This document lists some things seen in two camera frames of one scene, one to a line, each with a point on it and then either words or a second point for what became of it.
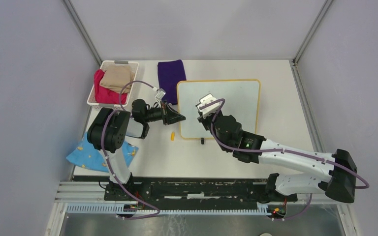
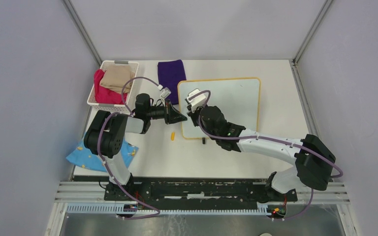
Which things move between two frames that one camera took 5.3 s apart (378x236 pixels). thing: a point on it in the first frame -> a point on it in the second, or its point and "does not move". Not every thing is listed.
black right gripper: [204, 120] -> [193, 114]
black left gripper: [171, 115] does not move
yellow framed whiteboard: [242, 99] does not move
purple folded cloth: [170, 73] does not move
